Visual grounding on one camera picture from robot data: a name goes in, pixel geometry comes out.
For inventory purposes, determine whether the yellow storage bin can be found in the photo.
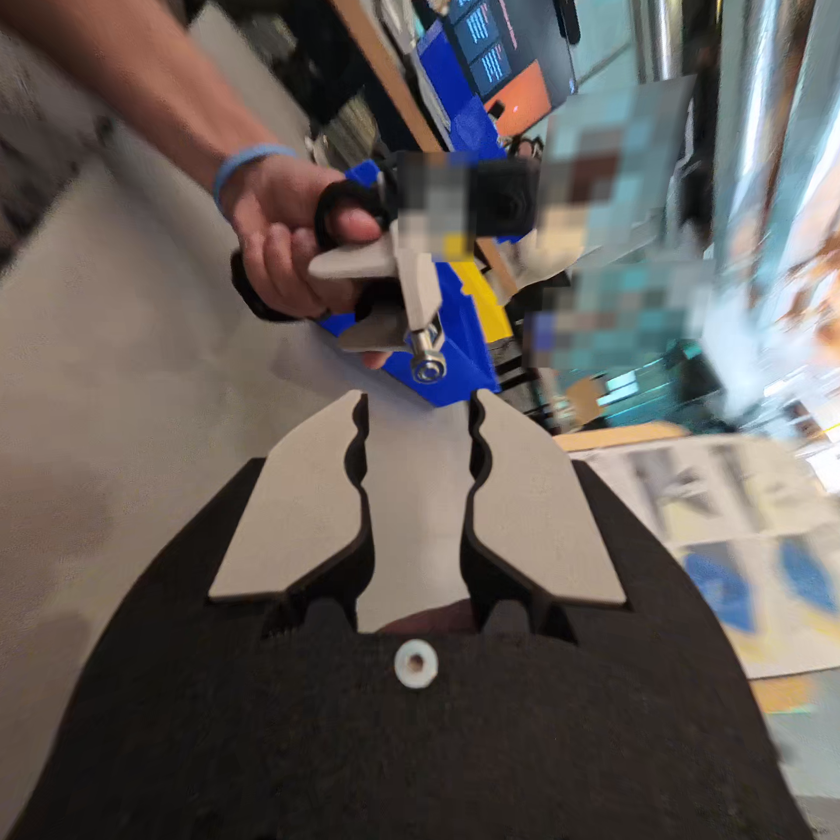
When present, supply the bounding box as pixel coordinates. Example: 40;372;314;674
453;256;515;345

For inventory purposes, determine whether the blue divided storage bin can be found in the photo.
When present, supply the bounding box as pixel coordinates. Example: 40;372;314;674
315;158;502;408

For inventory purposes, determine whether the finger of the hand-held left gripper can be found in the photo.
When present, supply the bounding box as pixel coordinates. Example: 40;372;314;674
339;313;418;355
398;252;447;375

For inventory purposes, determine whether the brown wooden desk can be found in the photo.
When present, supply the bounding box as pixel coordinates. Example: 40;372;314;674
329;0;526;290

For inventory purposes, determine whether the person's left hand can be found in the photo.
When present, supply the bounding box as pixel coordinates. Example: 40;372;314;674
234;154;395;322

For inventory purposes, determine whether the computer monitor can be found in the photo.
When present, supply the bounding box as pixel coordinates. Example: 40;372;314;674
447;0;578;106

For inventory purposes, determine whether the person's left forearm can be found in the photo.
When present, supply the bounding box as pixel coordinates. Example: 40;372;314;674
0;0;283;198

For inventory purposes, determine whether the white instruction board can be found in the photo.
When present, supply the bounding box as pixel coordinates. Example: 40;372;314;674
578;434;840;677

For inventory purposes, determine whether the blue wristband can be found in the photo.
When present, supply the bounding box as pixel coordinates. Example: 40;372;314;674
213;142;303;221

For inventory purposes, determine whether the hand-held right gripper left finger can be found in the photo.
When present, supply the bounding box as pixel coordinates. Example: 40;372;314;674
210;390;376;631

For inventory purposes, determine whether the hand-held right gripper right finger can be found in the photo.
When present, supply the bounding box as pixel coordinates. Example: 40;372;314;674
460;389;628;632

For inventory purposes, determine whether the person's right hand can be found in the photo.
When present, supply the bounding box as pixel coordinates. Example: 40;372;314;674
381;602;471;636

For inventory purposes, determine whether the instruction sheet on stand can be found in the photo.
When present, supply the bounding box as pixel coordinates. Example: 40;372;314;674
558;420;840;716

